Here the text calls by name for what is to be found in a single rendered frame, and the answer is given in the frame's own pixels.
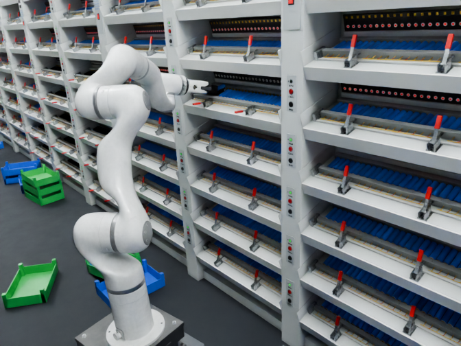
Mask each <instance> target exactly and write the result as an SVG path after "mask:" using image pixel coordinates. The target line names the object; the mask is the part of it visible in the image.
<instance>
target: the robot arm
mask: <svg viewBox="0 0 461 346"><path fill-rule="evenodd" d="M129 78H130V79H132V80H134V81H136V82H138V83H140V85H141V87H139V86H137V85H133V84H123V83H124V82H125V81H126V80H128V79H129ZM217 88H218V86H217V85H211V84H209V83H208V82H205V81H199V80H188V79H187V78H186V77H184V76H182V75H175V74H169V73H161V72H160V70H159V68H158V67H157V66H156V65H155V64H154V63H153V62H152V61H150V60H149V59H147V58H146V57H145V56H144V55H142V54H140V53H139V52H138V51H137V50H135V49H133V48H132V47H130V46H128V45H124V44H118V45H115V46H114V47H112V48H111V49H110V51H109V52H108V55H107V57H106V60H105V62H104V63H103V65H102V66H101V67H100V69H99V70H98V71H96V72H95V73H94V74H93V75H92V76H90V77H89V78H88V79H87V80H85V81H84V83H83V84H82V85H81V86H80V88H79V89H78V92H77V93H76V95H75V108H76V110H77V112H78V113H79V114H80V115H81V116H83V117H84V118H87V119H93V120H100V119H117V122H116V124H115V126H114V128H113V129H112V130H111V131H110V132H109V133H108V134H107V135H106V136H105V137H104V138H103V139H102V140H101V141H100V143H99V145H98V147H97V175H98V179H99V184H100V185H101V187H102V189H103V190H104V191H105V192H106V193H107V194H108V195H109V196H110V197H112V198H113V199H114V200H115V202H116V203H117V205H118V207H119V212H99V213H90V214H86V215H83V216H82V217H81V218H80V219H79V220H78V221H77V222H76V224H75V226H74V229H73V240H74V243H75V246H76V248H77V250H78V251H79V252H80V254H81V255H82V256H83V257H84V258H85V259H86V260H87V261H88V262H89V263H90V264H92V265H93V266H94V267H95V268H96V269H97V270H98V271H99V272H100V273H101V274H102V275H103V277H104V281H105V284H106V289H107V293H108V298H109V301H110V306H111V310H112V314H113V318H114V321H113V322H112V323H111V324H110V325H109V327H108V329H107V331H106V340H107V342H108V344H109V345H110V346H149V345H151V344H152V343H154V342H155V341H156V340H157V339H158V338H159V337H160V336H161V334H162V333H163V331H164V329H165V320H164V318H163V315H162V314H161V313H160V312H158V311H156V310H153V309H151V306H150V300H149V296H148V292H147V285H146V281H145V275H144V272H143V267H142V265H141V263H140V261H139V260H137V259H136V258H134V257H133V256H131V255H129V254H128V253H138V252H141V251H143V250H145V249H146V248H147V247H148V246H149V245H150V242H151V240H152V235H153V233H152V225H151V222H150V219H149V217H148V215H147V213H146V211H145V210H144V208H143V205H142V204H141V202H140V200H139V198H138V196H137V193H136V190H135V188H134V183H133V179H132V143H133V141H134V138H135V137H136V135H137V133H138V132H139V130H140V129H141V127H142V126H143V125H144V123H145V122H146V121H147V119H148V117H149V115H150V110H151V107H153V108H155V109H156V110H158V111H160V112H164V113H169V112H172V111H173V110H174V109H175V105H176V101H175V95H179V96H182V95H185V94H186V93H207V92H210V93H217Z"/></svg>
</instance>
